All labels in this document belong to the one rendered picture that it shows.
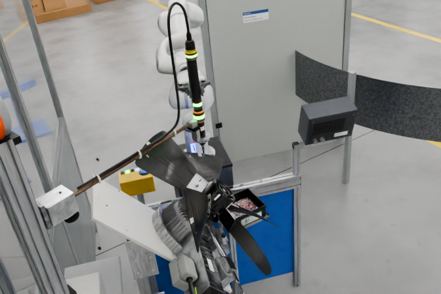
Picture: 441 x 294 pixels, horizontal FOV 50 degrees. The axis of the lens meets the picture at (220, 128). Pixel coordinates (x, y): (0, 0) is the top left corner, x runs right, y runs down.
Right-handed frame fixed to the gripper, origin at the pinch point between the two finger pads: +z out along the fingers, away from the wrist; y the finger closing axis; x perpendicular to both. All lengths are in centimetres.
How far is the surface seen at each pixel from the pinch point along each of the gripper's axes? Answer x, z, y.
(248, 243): -54, 28, -9
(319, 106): -39, -35, -66
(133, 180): -56, -30, 31
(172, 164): -28.2, 2.6, 12.8
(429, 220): -164, -59, -163
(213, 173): -44.2, -7.2, -4.3
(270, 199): -91, -35, -38
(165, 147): -23.6, -3.1, 14.5
